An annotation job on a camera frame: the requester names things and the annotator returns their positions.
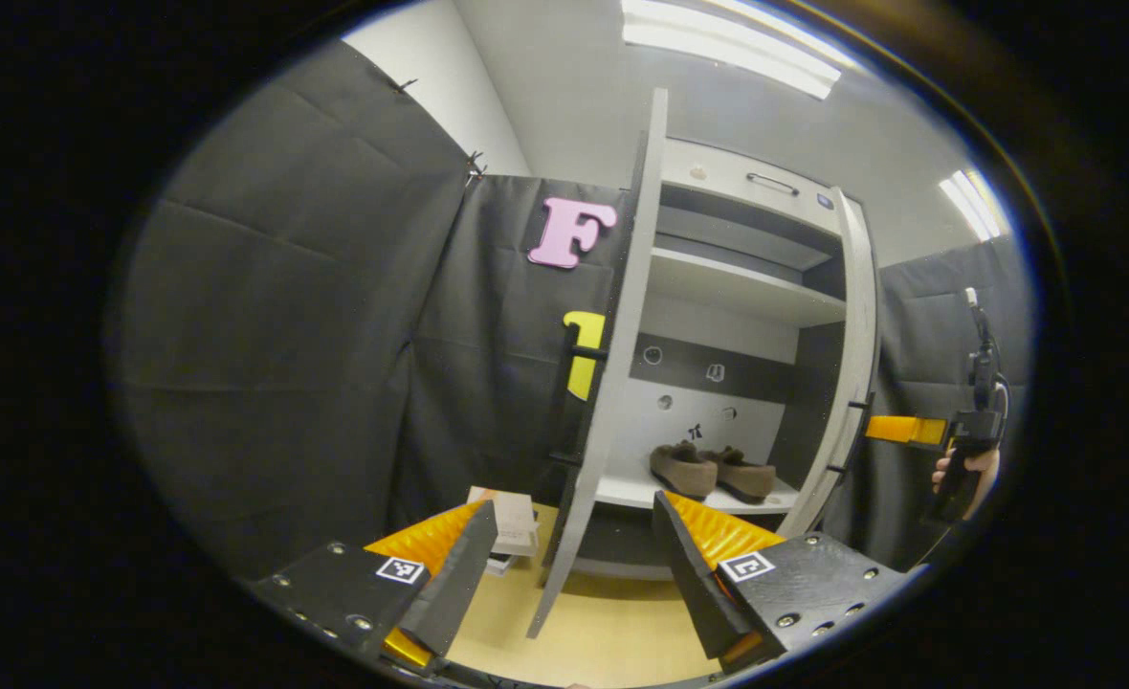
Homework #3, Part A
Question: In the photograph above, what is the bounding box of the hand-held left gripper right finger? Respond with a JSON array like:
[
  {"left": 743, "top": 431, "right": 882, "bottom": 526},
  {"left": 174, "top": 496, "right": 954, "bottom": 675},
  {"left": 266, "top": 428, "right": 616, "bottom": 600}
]
[{"left": 651, "top": 490, "right": 911, "bottom": 676}]

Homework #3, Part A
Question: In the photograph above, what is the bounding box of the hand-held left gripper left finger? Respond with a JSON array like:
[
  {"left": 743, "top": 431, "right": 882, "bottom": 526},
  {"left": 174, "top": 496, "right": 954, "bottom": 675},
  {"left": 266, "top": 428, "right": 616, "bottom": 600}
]
[{"left": 249, "top": 499, "right": 501, "bottom": 677}]

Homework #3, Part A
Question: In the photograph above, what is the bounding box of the brown fuzzy shoe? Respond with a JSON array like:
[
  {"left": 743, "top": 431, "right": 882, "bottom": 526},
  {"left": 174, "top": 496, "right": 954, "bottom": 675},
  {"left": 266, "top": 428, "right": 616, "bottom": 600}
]
[
  {"left": 648, "top": 439, "right": 719, "bottom": 502},
  {"left": 707, "top": 445, "right": 779, "bottom": 506}
]

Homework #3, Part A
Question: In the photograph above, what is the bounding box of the white cabinet door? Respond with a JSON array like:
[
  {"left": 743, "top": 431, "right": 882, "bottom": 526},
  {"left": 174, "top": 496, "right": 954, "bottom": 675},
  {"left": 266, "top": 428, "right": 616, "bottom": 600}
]
[
  {"left": 525, "top": 87, "right": 670, "bottom": 641},
  {"left": 776, "top": 186, "right": 881, "bottom": 543}
]

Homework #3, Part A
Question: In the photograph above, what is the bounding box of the white shoe cabinet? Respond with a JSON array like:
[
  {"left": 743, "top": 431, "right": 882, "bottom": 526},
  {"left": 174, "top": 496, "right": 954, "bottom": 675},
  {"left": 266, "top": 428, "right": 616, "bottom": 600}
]
[{"left": 525, "top": 87, "right": 882, "bottom": 641}]

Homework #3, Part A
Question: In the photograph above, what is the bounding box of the white cabinet drawer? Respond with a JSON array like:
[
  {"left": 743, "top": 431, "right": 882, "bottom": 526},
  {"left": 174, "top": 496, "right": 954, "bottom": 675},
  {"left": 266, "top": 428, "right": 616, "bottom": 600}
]
[{"left": 661, "top": 138, "right": 844, "bottom": 236}]

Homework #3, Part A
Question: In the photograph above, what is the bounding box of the black backdrop cloth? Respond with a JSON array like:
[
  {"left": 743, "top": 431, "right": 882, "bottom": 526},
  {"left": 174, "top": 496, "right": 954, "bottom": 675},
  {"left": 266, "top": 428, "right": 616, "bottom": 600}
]
[
  {"left": 103, "top": 38, "right": 644, "bottom": 577},
  {"left": 821, "top": 233, "right": 1036, "bottom": 572}
]

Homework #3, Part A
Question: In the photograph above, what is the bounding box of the small ceiling light panel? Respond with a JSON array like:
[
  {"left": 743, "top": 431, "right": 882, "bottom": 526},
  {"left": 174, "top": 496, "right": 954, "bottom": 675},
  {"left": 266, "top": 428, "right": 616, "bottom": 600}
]
[{"left": 939, "top": 167, "right": 1011, "bottom": 243}]

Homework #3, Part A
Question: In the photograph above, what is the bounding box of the long ceiling light panel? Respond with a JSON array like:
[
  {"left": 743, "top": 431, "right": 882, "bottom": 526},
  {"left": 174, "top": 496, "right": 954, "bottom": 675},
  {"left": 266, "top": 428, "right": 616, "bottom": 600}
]
[{"left": 621, "top": 0, "right": 858, "bottom": 100}]

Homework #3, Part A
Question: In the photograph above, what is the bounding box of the black right door handle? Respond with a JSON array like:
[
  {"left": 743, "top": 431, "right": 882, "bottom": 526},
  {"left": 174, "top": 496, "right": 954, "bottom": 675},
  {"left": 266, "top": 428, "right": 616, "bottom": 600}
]
[{"left": 824, "top": 391, "right": 877, "bottom": 477}]

